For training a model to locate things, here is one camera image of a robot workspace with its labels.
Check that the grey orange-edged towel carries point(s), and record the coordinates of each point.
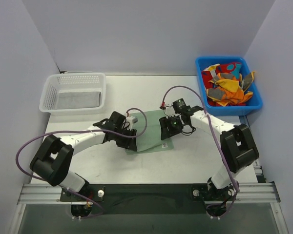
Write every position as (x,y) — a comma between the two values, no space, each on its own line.
(247,81)

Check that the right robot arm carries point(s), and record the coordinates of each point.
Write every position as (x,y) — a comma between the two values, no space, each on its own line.
(235,143)

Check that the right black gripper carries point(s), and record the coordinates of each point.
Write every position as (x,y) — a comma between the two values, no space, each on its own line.
(166,127)

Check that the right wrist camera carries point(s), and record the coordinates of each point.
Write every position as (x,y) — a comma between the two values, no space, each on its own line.
(180,106)

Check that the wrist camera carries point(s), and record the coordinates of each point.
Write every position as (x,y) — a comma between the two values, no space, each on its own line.
(131,120)
(180,106)

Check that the white perforated plastic basket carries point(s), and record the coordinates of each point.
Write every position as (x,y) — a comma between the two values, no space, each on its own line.
(72,82)

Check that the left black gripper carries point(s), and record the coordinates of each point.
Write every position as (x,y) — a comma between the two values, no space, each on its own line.
(128,139)

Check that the black base mat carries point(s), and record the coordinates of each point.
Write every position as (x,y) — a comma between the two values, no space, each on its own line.
(150,199)

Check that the red blue towel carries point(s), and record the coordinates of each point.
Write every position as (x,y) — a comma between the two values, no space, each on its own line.
(227,71)

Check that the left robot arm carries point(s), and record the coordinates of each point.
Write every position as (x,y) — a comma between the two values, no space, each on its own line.
(53,158)

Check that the orange towel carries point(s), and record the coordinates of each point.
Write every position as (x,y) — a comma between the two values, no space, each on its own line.
(228,92)

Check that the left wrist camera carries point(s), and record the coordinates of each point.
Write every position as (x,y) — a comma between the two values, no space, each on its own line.
(131,120)

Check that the grey panda towel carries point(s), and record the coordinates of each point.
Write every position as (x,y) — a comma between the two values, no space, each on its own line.
(78,100)

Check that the green panda towel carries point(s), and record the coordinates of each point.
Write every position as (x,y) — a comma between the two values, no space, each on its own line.
(150,141)

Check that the aluminium front rail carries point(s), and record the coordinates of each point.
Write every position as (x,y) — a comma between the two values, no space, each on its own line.
(254,210)

